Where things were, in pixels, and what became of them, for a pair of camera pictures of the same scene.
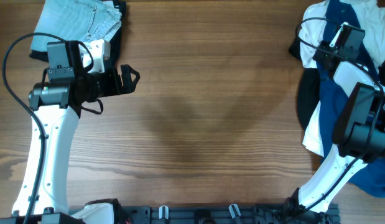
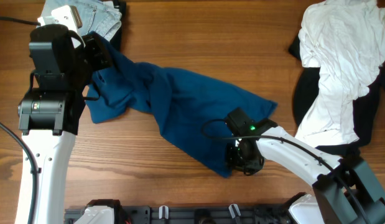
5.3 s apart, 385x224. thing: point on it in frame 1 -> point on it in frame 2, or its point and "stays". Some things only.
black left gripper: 127,85 -> 94,45
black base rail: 220,214 stays
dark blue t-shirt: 371,176 -> 193,109
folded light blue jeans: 85,21 stays
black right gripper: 322,47 -> 232,161
